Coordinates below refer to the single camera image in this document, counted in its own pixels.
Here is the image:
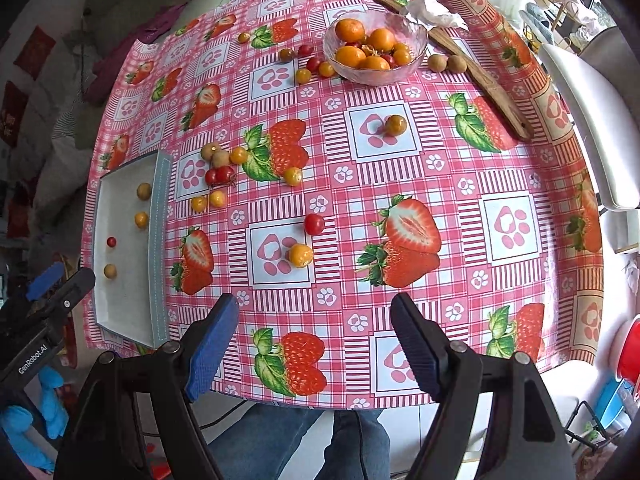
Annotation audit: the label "brown longan fruit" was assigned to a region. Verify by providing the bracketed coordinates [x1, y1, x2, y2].
[103, 263, 117, 280]

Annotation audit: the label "yellow cherry tomato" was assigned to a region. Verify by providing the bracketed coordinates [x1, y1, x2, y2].
[208, 190, 227, 209]
[190, 196, 208, 214]
[283, 166, 303, 188]
[288, 243, 314, 269]
[134, 211, 149, 230]

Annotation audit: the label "white shallow tray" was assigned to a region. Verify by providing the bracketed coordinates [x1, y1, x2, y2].
[92, 151, 171, 348]

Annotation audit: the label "blue jeans legs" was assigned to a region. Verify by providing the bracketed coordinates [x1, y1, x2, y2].
[208, 404, 390, 479]

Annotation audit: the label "brown longan in tray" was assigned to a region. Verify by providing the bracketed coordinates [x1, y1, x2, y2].
[137, 182, 152, 200]

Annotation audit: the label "maroon cloth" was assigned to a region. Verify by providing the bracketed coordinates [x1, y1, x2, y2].
[81, 1, 189, 106]

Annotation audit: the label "brown kiwi berry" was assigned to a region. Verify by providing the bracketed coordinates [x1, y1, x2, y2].
[210, 150, 230, 168]
[200, 142, 220, 162]

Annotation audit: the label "strawberry pattern pink tablecloth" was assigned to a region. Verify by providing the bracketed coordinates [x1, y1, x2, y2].
[81, 0, 603, 408]

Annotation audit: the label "olive green sofa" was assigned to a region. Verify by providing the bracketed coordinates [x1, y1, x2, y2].
[73, 0, 230, 150]

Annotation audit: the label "white chair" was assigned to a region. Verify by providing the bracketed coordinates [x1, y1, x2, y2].
[539, 27, 639, 254]

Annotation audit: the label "glass fruit bowl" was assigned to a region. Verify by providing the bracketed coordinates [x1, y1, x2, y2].
[322, 10, 428, 87]

